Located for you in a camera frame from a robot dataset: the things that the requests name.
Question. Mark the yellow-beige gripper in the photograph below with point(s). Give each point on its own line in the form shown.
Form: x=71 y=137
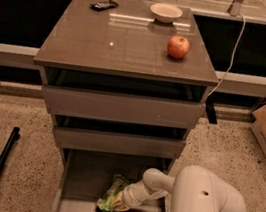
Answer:
x=130 y=194

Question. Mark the green rice chip bag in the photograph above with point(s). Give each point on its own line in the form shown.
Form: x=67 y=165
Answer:
x=104 y=204

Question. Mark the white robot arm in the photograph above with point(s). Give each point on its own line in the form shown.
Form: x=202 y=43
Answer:
x=193 y=189

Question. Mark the bottom grey open drawer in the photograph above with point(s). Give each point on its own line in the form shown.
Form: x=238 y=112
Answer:
x=88 y=175

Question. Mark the middle grey drawer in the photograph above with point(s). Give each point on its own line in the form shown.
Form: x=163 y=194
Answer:
x=117 y=142

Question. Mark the top grey drawer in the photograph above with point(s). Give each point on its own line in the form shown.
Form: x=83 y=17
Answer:
x=121 y=108

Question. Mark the grey drawer cabinet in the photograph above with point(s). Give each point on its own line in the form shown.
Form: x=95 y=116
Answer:
x=124 y=50

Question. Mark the black plug block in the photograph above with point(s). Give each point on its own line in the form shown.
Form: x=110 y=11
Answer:
x=210 y=113

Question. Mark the red apple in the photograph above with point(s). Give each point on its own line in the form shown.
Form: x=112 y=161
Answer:
x=178 y=47

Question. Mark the white bowl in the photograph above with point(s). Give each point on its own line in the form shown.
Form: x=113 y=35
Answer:
x=165 y=13

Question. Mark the black snack bar wrapper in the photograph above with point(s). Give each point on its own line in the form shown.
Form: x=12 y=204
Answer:
x=103 y=5

